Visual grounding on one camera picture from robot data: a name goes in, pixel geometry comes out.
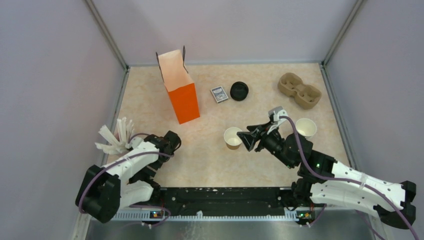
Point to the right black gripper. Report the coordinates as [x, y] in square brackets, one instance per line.
[248, 138]

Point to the single brown paper cup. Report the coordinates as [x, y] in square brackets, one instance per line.
[231, 139]

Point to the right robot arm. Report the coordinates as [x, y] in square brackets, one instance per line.
[323, 180]

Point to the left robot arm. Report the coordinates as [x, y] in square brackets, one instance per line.
[128, 180]

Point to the stack of black lids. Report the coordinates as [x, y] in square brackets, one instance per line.
[239, 91]

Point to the white plastic stirrers bundle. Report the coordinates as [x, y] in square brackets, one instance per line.
[116, 144]

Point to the playing card box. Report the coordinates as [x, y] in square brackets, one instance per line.
[219, 94]

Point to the orange paper bag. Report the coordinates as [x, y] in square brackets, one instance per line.
[179, 85]

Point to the stack of brown paper cups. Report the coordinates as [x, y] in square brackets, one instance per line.
[306, 127]

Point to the brown pulp cup carrier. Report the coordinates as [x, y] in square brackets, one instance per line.
[305, 95]

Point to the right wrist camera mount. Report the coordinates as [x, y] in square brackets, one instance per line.
[277, 116]

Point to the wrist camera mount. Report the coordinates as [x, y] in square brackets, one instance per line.
[277, 116]
[134, 142]

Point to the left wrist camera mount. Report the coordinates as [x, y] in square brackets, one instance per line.
[134, 142]

